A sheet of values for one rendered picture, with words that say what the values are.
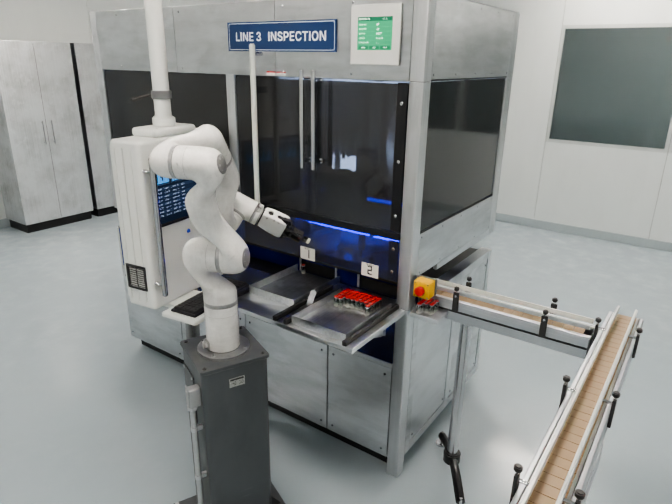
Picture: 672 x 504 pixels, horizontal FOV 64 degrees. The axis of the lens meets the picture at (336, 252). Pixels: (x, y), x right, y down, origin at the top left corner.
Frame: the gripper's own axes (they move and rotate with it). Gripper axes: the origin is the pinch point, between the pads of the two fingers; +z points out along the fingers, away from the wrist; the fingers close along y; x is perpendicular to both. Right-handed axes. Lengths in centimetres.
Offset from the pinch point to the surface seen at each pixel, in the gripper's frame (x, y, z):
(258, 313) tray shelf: 19.9, 33.7, 2.1
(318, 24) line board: -68, -39, -31
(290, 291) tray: -1.6, 42.1, 11.4
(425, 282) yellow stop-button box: -7, -3, 55
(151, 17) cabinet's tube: -56, -10, -93
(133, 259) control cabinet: 12, 56, -56
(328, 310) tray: 8.6, 24.7, 27.4
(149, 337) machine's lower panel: -7, 184, -45
